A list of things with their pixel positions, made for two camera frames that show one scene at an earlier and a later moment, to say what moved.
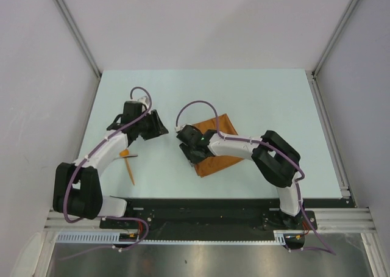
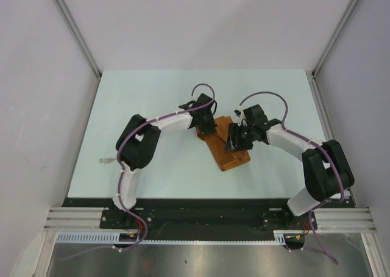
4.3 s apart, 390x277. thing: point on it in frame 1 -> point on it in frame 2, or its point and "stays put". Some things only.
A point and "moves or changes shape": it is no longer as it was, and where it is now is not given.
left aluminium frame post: [72, 27] stays put
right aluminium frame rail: [342, 220] stays put
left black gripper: [157, 129] -> [211, 127]
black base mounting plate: [153, 218] stays put
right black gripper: [192, 160] -> [234, 131]
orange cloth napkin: [216, 162] moves or changes shape
